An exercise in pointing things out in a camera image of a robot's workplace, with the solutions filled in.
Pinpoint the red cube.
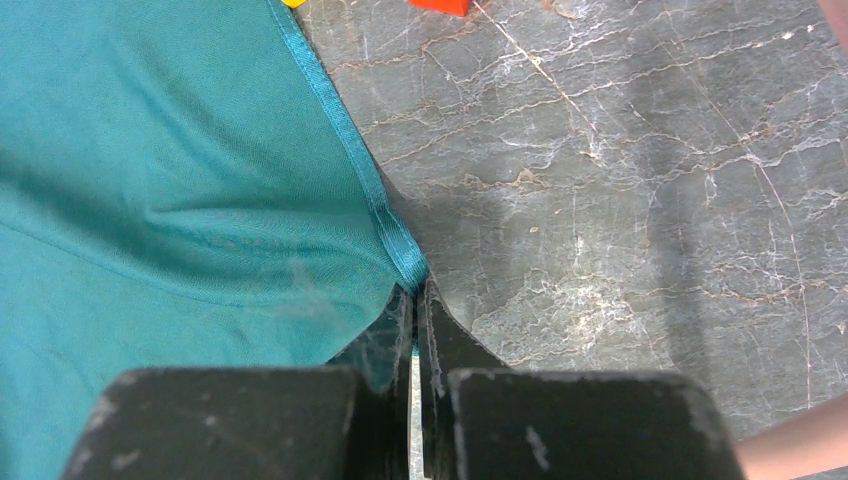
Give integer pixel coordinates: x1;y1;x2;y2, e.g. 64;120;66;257
408;0;471;17

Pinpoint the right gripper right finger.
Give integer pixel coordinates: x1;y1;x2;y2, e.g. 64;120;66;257
417;280;742;479

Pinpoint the teal cloth napkin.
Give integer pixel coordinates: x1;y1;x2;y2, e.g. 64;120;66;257
1;1;428;479

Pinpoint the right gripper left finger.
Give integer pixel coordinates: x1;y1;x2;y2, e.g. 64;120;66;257
63;288;414;479

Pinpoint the yellow cube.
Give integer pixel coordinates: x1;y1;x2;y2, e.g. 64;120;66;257
281;0;307;9

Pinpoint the pink music stand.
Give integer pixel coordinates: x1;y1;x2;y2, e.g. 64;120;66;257
735;394;847;479

